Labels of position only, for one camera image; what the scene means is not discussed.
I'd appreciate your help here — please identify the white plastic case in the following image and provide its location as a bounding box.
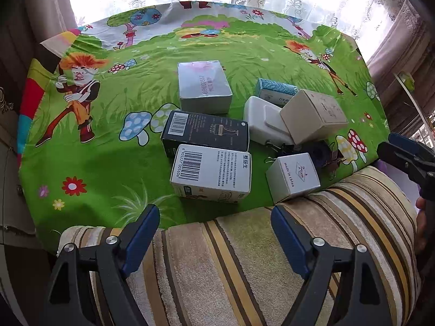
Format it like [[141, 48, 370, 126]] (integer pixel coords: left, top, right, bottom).
[[243, 96, 294, 146]]

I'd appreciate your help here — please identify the green cartoon tablecloth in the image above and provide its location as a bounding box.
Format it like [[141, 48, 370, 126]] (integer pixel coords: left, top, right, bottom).
[[18, 2, 389, 250]]

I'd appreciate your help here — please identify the black barcode box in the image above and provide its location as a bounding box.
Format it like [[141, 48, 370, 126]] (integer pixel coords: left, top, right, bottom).
[[161, 110, 250, 159]]

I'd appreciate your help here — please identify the striped beige sofa cushion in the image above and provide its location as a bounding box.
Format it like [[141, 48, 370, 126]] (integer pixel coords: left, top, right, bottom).
[[57, 165, 422, 326]]

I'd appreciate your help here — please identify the right hand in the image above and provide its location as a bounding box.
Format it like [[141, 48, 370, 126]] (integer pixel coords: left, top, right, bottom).
[[415, 196, 427, 254]]

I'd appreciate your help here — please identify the silver pink box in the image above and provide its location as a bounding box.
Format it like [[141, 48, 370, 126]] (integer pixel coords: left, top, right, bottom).
[[178, 60, 233, 115]]

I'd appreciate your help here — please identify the green tissue pack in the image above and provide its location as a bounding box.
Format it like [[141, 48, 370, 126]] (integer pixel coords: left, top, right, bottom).
[[399, 71, 415, 93]]

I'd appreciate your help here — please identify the white side table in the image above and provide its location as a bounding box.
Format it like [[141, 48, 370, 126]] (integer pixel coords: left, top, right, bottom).
[[394, 73, 434, 149]]

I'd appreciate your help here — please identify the beige cardboard box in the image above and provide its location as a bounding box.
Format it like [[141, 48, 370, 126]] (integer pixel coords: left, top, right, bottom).
[[279, 89, 348, 144]]

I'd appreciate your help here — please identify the dark blue small box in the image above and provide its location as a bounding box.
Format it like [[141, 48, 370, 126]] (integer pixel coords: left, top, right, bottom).
[[301, 140, 344, 173]]

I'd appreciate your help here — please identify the teal tissue pack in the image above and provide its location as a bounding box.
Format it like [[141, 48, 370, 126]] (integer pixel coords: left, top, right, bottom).
[[255, 78, 299, 108]]

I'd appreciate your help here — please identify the white barcode box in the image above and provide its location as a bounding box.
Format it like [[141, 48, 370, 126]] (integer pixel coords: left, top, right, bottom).
[[170, 144, 251, 203]]

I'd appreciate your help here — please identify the small white box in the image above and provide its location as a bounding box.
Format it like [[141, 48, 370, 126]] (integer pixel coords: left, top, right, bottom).
[[265, 153, 321, 204]]

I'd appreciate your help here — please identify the pink drape curtain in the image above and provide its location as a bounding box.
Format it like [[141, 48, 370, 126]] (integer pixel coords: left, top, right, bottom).
[[367, 0, 434, 133]]

